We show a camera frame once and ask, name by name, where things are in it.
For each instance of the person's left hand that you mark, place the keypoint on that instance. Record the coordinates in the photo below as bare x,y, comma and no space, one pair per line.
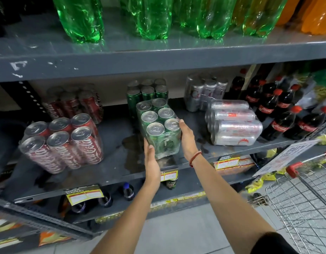
151,163

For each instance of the person's right hand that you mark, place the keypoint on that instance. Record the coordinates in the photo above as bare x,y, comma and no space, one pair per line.
189,142

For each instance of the person's left fingers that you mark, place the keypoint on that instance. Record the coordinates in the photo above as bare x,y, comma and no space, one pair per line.
148,150

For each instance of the person's right thumb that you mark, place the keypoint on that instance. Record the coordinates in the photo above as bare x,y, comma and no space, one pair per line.
182,127

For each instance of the green can six-pack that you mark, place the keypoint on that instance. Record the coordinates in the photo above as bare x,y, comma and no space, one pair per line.
141,93
159,129

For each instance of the person's left forearm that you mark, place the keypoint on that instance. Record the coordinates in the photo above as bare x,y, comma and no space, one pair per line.
131,216

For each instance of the person's right forearm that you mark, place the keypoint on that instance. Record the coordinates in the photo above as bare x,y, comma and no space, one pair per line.
226,198

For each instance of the yellow shelf price tag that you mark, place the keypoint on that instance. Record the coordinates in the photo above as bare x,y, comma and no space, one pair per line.
84,195
227,162
168,175

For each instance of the wrapped silver can six-pack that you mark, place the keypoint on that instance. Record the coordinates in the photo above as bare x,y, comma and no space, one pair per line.
202,92
234,124

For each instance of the dark bottle green label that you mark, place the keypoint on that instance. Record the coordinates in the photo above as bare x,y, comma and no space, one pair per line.
171,184

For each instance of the dark bottle blue cap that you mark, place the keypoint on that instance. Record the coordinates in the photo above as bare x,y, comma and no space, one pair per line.
128,191

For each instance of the strip of small yellow labels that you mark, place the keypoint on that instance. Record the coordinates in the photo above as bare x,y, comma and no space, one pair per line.
163,203

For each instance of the orange carton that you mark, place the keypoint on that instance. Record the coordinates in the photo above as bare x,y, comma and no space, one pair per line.
245,165

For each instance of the wrapped red can six-pack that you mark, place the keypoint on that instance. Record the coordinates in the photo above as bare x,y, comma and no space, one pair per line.
65,145
73,103

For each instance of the row of dark cola bottles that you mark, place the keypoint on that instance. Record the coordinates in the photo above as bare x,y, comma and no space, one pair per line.
274,108

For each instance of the pile of yellow snack packets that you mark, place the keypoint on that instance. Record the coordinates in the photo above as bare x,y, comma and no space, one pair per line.
261,181

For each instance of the white paper sign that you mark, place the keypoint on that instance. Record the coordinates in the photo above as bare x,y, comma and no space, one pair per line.
287,157

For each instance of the large green plastic bottle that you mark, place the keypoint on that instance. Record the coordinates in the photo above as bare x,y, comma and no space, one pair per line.
81,18
216,18
152,18
185,11

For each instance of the grey metal shelving rack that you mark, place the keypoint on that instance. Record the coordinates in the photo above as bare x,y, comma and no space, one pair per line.
73,60

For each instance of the orange snack packet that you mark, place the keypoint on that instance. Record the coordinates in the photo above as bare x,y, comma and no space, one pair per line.
53,238
5,225

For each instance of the large yellow-green plastic bottle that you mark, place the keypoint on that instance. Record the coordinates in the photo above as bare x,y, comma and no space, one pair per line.
263,15

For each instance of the black sleeve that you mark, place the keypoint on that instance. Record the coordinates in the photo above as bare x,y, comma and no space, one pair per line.
274,244

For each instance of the large orange soda bottle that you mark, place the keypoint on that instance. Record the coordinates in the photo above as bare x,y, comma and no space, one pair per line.
318,17
286,9

